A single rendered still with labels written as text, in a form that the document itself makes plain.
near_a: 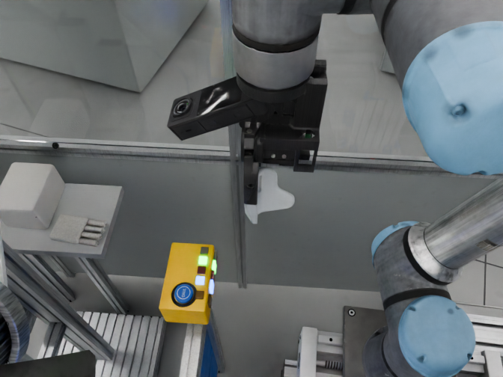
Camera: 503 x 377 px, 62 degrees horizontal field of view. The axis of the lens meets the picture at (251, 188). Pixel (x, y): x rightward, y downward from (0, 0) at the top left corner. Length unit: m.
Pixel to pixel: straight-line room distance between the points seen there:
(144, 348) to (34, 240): 0.81
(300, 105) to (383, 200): 1.02
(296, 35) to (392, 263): 0.54
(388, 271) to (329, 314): 1.28
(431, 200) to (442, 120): 1.22
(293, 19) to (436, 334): 0.56
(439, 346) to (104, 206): 0.99
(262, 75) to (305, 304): 1.77
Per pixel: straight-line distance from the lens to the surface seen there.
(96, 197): 1.38
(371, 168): 1.27
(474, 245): 0.73
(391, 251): 0.81
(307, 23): 0.35
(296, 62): 0.37
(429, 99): 0.24
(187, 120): 0.44
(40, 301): 1.37
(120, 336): 2.01
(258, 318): 2.03
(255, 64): 0.36
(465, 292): 2.32
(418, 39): 0.26
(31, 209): 1.30
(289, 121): 0.44
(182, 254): 0.97
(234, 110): 0.42
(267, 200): 0.49
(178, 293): 0.93
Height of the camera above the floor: 1.93
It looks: 55 degrees down
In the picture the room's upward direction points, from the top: straight up
